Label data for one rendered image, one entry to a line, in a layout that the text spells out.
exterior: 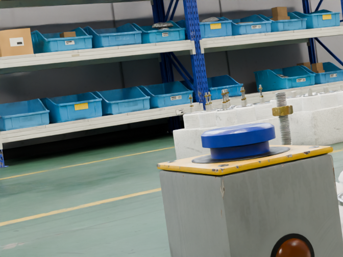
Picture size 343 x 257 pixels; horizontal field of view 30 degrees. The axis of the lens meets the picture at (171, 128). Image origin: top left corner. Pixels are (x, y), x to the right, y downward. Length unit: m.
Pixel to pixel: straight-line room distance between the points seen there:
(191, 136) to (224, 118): 0.22
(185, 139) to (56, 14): 3.01
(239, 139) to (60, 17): 5.49
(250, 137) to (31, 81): 5.33
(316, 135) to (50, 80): 3.06
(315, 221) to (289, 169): 0.03
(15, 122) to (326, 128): 2.47
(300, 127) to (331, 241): 2.91
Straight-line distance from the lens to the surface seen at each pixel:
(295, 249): 0.33
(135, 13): 6.10
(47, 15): 5.77
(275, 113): 0.60
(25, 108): 5.36
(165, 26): 5.54
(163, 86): 5.88
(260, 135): 0.33
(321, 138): 3.21
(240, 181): 0.31
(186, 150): 3.02
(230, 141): 0.33
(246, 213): 0.31
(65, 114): 4.94
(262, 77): 6.32
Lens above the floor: 0.35
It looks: 3 degrees down
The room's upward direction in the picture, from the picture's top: 8 degrees counter-clockwise
